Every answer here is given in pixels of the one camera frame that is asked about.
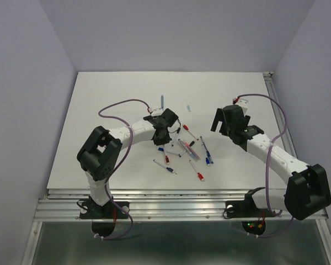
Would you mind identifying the black cap marker low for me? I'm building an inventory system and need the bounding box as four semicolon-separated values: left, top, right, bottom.
166;151;182;157

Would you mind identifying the light blue pen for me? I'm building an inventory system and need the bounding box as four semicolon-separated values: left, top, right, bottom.
161;95;165;111

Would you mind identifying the black cap marker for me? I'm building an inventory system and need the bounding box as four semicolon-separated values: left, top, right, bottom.
178;140;192;156
171;128;180;146

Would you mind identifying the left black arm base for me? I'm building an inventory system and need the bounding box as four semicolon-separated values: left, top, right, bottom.
76;198;129;240

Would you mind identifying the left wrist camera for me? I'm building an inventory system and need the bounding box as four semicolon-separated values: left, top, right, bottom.
147;108;164;116

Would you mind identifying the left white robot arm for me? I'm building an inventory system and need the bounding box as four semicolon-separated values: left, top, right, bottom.
77;108;179;218

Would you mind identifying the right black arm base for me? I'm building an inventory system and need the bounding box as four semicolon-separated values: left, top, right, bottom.
222;200;274;237

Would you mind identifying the blue pen far right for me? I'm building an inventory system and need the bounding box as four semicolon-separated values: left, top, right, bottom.
205;148;214;164

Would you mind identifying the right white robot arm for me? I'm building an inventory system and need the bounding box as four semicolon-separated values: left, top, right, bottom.
211;104;331;220

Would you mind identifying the aluminium rail frame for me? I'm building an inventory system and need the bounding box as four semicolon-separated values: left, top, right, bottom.
20;189;331;265

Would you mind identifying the red transparent pen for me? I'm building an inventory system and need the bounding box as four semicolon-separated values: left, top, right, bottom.
178;139;200;161

